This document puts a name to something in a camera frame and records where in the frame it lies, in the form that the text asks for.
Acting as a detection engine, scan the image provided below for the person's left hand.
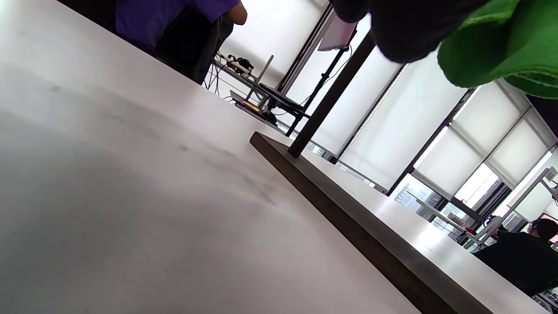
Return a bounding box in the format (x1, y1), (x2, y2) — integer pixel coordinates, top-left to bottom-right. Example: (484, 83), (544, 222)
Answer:
(330, 0), (491, 64)

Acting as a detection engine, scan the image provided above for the green square towel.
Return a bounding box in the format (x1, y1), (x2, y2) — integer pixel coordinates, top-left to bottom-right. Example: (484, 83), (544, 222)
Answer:
(437, 0), (558, 100)

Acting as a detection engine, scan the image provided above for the dark metal desktop rack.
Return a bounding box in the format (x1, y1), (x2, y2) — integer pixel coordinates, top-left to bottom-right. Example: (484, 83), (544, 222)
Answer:
(249, 29), (552, 314)

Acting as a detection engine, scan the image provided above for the white desktop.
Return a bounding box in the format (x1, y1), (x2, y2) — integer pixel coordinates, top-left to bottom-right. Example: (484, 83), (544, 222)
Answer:
(0, 0), (424, 314)

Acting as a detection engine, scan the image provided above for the monitor on stand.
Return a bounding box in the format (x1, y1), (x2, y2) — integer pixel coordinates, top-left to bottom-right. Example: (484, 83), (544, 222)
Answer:
(317, 12), (359, 52)

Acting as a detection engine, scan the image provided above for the white roller blind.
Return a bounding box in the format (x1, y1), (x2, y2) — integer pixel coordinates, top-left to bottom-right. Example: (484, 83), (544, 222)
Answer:
(286, 44), (407, 158)
(339, 51), (470, 191)
(412, 80), (531, 201)

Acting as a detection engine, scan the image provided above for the black mobile stand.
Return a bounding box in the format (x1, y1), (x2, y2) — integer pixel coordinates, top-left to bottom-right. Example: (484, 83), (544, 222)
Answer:
(259, 44), (354, 137)

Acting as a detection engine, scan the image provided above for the white power strip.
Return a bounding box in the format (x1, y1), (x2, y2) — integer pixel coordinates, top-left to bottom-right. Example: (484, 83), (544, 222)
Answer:
(217, 53), (255, 75)

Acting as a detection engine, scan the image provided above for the black office chair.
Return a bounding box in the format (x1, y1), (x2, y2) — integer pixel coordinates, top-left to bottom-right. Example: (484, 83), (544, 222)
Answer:
(153, 8), (236, 86)

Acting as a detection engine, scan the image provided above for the white metal frame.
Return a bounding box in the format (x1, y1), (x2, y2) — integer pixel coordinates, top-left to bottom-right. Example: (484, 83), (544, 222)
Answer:
(461, 166), (558, 252)

